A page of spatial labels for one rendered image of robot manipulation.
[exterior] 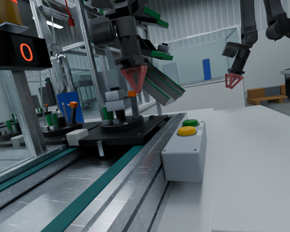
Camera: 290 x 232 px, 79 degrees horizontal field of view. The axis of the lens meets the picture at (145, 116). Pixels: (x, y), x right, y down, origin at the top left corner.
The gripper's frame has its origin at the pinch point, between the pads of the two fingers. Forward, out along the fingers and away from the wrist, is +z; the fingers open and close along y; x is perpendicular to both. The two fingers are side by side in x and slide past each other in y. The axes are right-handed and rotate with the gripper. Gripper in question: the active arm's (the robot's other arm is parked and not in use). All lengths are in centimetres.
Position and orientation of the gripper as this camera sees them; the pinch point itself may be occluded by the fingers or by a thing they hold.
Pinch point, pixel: (138, 90)
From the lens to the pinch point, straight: 52.6
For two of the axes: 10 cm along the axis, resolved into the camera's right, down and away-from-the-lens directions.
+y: -3.6, 2.2, -9.1
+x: 9.1, -1.0, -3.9
